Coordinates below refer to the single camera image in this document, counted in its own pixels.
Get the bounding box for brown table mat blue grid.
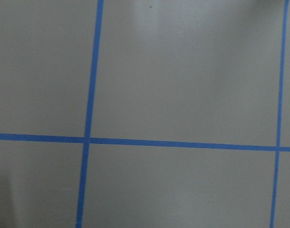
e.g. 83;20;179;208
0;0;290;228

